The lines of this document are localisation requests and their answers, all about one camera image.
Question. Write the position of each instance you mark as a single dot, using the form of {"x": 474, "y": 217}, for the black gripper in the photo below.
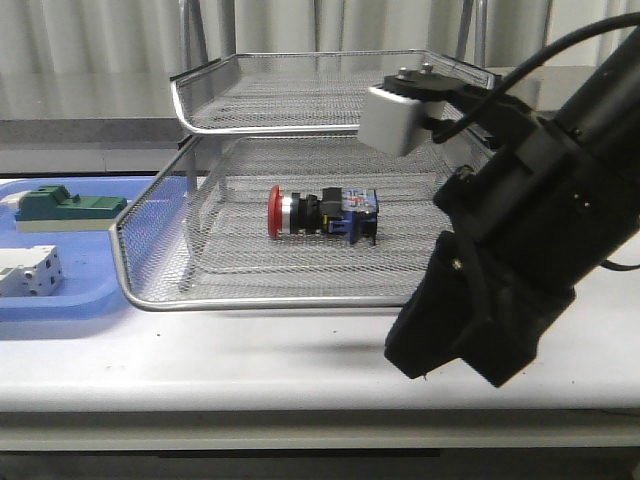
{"x": 528, "y": 227}

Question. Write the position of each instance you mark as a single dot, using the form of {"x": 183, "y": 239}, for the red emergency stop button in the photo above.
{"x": 350, "y": 212}

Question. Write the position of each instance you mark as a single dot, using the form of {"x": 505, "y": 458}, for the silver mesh tray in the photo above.
{"x": 270, "y": 93}
{"x": 244, "y": 169}
{"x": 236, "y": 257}

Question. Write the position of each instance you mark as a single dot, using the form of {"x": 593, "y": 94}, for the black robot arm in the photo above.
{"x": 606, "y": 104}

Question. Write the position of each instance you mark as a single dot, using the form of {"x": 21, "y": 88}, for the silver mesh bottom tray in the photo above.
{"x": 236, "y": 257}

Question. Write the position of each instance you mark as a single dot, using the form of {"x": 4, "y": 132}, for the silver mesh top tray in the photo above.
{"x": 270, "y": 93}

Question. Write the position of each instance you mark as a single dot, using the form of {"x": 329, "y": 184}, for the blue plastic tray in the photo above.
{"x": 89, "y": 280}

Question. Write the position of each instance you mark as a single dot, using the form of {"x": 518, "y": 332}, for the green terminal block module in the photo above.
{"x": 52, "y": 208}

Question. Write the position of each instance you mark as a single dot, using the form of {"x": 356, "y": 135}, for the grey stone counter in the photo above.
{"x": 79, "y": 108}

